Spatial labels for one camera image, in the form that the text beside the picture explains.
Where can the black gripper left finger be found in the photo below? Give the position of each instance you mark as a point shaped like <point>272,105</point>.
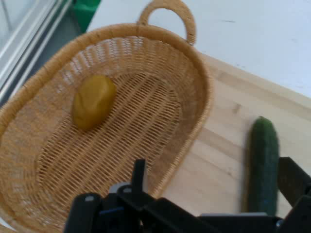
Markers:
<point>136,213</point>

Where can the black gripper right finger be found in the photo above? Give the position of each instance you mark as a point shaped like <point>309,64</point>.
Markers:
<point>297,187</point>

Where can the yellow orange fruit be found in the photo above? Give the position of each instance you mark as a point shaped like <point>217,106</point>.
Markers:
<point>93,102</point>

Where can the dark green cucumber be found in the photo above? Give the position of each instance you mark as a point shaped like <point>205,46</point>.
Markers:
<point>263,165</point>

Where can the wooden cutting board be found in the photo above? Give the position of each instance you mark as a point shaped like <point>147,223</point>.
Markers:
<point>218,157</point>

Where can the woven wicker basket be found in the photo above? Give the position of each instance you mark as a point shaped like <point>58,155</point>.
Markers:
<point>145,109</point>

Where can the green foam building block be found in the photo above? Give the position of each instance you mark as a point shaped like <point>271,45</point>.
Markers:
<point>85,12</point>

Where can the aluminium window rail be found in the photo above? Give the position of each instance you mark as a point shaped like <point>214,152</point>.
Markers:
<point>29,36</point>

